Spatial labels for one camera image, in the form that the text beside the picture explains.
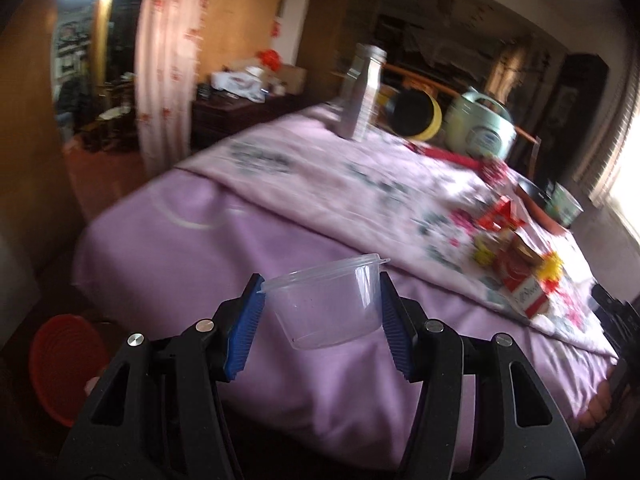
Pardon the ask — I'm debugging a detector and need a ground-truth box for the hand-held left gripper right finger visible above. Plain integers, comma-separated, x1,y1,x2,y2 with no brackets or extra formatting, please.
379,271,586,480

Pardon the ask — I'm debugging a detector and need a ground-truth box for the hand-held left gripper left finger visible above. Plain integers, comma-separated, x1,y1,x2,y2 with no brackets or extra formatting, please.
57,274,266,480

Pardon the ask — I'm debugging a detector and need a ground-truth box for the clear plastic container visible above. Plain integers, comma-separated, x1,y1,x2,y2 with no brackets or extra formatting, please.
258,255,392,352

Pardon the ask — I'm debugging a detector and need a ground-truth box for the red plastic basket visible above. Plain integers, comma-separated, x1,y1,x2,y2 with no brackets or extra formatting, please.
28,314,113,428

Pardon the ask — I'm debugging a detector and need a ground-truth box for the person's right hand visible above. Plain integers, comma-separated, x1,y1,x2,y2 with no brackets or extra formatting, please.
584,380,615,427

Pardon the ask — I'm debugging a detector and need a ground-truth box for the red white carton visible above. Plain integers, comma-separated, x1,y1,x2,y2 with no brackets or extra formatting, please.
500,267,551,319

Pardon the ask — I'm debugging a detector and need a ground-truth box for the purple cloth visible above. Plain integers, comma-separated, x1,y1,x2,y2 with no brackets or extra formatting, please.
72,170,621,471

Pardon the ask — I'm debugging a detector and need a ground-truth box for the red snack bag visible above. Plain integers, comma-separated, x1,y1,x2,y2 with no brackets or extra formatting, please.
492,230,546,276

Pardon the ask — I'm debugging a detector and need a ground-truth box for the small yellow packet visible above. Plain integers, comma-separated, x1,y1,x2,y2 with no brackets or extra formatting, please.
472,237,498,267

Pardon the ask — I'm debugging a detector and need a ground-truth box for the window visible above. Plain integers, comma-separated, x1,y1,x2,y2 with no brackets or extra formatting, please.
590,125,640,256

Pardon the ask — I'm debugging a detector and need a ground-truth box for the green paper cup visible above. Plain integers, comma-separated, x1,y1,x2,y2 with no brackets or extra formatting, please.
544,182,585,228

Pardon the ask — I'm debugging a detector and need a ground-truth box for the red white wrapper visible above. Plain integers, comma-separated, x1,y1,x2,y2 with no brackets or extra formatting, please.
475,196,528,233

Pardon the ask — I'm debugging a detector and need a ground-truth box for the floral tablecloth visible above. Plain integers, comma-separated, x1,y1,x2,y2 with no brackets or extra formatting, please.
170,102,618,358

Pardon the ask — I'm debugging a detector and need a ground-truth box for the red massage hammer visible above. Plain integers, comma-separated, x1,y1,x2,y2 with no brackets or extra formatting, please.
405,140,511,183

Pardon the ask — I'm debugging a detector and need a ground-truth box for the dark wooden cabinet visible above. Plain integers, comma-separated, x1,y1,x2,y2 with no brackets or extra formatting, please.
192,92,301,151

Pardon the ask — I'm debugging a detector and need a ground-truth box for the green rice cooker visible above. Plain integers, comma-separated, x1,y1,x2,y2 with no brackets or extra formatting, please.
445,86,517,162

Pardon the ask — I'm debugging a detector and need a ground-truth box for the yellow round appliance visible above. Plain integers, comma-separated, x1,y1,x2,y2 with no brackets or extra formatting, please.
387,87,443,142

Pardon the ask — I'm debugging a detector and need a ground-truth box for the white plastic bag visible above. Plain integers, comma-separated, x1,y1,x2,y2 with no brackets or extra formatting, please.
210,67,271,103

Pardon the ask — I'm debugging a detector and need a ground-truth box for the silver metal bottle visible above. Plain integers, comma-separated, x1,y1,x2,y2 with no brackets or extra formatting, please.
336,44,388,142

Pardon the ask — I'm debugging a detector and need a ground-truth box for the cardboard box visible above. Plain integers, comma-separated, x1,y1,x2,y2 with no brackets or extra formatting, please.
270,65,307,95

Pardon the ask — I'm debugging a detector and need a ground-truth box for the floral curtain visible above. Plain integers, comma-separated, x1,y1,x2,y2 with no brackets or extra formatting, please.
134,0,213,178

